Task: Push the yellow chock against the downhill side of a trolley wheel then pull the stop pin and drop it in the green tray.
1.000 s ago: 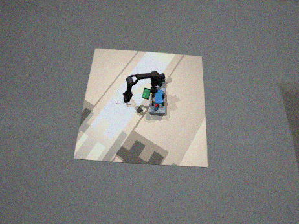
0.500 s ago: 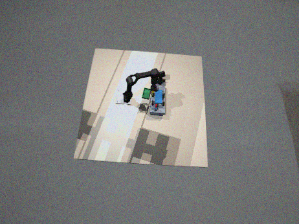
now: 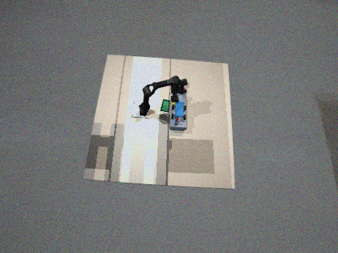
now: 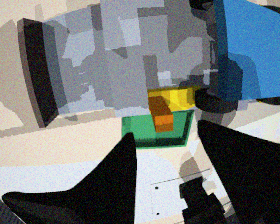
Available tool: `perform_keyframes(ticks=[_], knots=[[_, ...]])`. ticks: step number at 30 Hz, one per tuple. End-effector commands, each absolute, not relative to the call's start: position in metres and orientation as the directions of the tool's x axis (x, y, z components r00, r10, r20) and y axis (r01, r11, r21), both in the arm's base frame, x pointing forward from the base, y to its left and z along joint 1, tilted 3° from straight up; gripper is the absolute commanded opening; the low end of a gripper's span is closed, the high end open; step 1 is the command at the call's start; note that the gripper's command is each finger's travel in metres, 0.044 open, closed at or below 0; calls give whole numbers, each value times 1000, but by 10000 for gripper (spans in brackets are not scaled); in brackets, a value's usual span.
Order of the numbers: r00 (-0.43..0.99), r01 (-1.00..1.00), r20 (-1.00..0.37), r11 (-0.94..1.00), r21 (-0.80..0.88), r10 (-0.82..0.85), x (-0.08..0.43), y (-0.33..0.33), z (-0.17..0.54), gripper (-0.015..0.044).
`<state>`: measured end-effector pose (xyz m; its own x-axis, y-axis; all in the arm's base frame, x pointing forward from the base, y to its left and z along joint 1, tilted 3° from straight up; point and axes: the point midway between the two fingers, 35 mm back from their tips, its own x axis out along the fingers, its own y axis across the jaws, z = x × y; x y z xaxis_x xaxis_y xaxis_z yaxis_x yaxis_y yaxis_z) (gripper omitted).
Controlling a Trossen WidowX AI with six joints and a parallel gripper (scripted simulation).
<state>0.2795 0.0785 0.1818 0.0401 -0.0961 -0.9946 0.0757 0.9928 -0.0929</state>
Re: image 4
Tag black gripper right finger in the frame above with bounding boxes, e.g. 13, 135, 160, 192
197, 119, 280, 224

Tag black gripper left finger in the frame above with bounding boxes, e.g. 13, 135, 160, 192
1, 132, 137, 224

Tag green tray floor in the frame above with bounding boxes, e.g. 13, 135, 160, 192
125, 113, 186, 142

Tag green tray walls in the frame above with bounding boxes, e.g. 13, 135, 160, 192
121, 109, 195, 149

